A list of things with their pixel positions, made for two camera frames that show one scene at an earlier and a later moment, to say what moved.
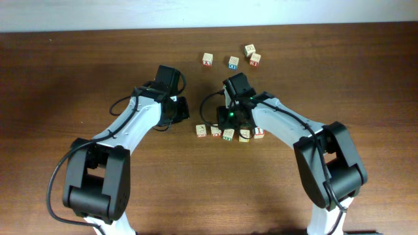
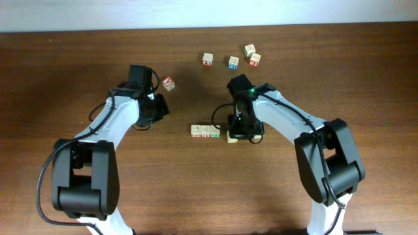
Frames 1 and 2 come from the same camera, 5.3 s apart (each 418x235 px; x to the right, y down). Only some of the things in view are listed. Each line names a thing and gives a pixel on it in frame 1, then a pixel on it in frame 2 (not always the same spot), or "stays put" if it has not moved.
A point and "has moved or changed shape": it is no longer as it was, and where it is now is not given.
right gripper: x=223 y=123 -> x=234 y=133
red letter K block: x=255 y=59 stays put
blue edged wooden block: x=233 y=62 stays put
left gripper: x=183 y=113 -> x=162 y=109
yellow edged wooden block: x=245 y=133 has moved or changed shape
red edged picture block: x=201 y=130 has moved or changed shape
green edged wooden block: x=228 y=134 -> x=214 y=132
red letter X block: x=208 y=59 stays put
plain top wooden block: x=249 y=49 stays put
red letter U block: x=215 y=132 -> x=204 y=131
